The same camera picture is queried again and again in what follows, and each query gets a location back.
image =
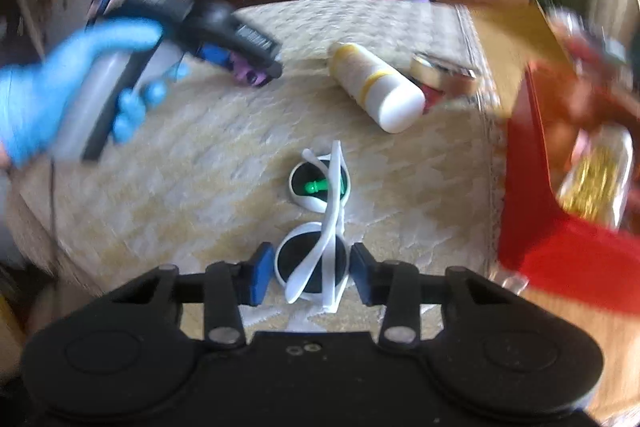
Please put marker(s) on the round tin with gold lid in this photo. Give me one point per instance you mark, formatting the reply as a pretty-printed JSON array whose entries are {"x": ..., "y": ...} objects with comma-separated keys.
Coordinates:
[{"x": 445, "y": 79}]

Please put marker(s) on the person's left hand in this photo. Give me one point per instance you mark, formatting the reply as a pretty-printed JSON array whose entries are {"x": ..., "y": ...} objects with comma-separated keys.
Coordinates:
[{"x": 35, "y": 102}]

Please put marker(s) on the cream quilted table cover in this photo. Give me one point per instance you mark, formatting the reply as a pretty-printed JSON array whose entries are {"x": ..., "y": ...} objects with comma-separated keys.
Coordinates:
[{"x": 200, "y": 167}]

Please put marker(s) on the red tin box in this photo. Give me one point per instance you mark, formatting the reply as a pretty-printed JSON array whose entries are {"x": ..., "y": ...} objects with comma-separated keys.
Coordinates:
[{"x": 550, "y": 252}]

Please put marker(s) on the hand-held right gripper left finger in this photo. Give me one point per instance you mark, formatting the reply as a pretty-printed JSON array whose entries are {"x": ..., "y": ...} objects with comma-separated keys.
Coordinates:
[{"x": 260, "y": 274}]

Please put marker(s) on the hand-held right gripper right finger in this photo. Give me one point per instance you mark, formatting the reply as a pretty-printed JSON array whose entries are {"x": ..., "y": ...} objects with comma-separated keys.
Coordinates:
[{"x": 362, "y": 274}]

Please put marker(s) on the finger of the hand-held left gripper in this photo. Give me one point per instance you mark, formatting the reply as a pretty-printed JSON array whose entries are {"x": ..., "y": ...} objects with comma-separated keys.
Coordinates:
[{"x": 250, "y": 39}]

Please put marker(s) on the purple toy figure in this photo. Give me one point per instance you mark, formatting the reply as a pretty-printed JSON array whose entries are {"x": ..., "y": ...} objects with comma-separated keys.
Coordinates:
[{"x": 247, "y": 77}]

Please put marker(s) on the white sunglasses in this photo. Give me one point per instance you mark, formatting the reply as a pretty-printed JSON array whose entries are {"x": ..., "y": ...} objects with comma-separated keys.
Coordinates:
[{"x": 310, "y": 264}]

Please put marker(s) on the white bottle with yellow bands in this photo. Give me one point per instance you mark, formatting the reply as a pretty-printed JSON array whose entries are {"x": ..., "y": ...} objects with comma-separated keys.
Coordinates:
[{"x": 375, "y": 87}]

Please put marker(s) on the yellow wood-grain mat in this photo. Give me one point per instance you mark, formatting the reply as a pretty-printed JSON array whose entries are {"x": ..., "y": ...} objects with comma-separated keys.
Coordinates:
[{"x": 515, "y": 47}]

